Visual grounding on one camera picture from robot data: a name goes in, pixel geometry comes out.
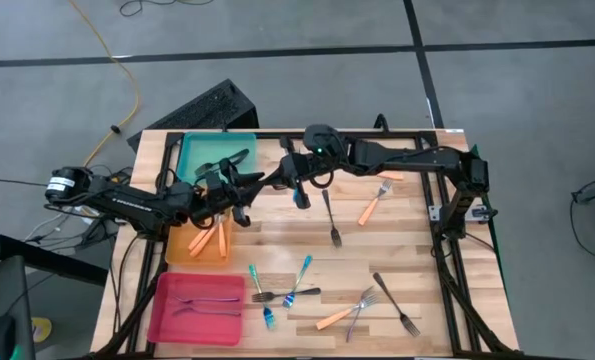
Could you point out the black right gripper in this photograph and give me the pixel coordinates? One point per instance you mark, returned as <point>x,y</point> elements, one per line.
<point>302,200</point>

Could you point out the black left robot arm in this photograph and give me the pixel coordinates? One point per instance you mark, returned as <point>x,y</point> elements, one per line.
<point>127,202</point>

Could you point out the black perforated case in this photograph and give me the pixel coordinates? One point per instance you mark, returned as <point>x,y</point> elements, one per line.
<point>202,107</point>

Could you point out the teal plastic tray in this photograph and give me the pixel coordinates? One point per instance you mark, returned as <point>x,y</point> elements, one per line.
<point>192,145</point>

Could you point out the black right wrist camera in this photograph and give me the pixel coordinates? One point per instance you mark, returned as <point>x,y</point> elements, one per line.
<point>308,162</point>

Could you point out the black floor bar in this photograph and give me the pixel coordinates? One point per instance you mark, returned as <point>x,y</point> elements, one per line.
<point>52,260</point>

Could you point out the black clamp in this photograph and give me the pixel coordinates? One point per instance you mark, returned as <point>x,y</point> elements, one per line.
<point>381,122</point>

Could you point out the black metal fork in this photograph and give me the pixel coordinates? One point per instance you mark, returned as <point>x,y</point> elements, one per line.
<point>200,170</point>
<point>244,151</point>
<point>329,215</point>
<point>391,298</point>
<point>302,292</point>

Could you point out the red plastic tray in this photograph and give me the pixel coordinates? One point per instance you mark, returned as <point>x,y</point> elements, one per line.
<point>197,330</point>

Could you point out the orange plastic tray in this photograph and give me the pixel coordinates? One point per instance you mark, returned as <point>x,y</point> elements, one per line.
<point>177,255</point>

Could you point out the yellow tape roll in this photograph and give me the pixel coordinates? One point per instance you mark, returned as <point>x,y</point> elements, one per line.
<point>42,330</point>

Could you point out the yellow power plug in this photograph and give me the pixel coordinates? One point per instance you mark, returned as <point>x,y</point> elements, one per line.
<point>112,180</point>

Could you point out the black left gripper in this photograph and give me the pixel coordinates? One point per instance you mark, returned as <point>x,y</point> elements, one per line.
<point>237,200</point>

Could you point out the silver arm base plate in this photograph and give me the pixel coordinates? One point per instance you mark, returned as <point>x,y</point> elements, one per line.
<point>434,213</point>

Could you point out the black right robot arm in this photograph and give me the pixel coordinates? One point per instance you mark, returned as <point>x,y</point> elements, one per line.
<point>402,155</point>

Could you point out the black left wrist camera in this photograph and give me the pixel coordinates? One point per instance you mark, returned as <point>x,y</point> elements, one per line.
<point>214,182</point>

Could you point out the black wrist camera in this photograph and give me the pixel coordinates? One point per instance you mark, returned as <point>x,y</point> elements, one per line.
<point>214,182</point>
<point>308,162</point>

